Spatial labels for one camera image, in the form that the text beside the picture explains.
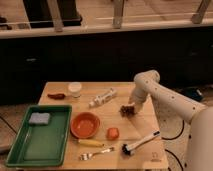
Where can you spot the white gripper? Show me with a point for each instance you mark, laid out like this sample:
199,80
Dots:
138,105

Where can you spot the dark grape bunch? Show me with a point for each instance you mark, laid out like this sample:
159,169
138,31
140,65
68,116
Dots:
127,111

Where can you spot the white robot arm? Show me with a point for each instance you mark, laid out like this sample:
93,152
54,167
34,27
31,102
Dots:
199,153

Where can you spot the red bowl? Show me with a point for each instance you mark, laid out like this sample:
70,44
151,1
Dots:
84,125

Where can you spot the white tube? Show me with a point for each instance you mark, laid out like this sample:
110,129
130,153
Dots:
103,98

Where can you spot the white black dish brush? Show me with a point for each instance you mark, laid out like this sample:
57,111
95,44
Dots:
128,149

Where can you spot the white lidded jar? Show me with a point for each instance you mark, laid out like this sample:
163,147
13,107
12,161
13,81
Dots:
75,89

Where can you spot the yellow corn cob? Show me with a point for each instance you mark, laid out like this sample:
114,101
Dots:
88,142

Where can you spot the metal fork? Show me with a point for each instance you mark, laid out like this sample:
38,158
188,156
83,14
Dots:
87,156

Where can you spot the red chili pepper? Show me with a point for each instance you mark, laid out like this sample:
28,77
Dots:
56,96

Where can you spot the grey blue sponge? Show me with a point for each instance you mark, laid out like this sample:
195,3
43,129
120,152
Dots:
39,118

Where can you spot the green plastic tray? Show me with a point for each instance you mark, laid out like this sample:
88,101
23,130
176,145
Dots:
39,145

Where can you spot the wooden railing post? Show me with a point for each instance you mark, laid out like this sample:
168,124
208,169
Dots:
198,16
118,13
55,15

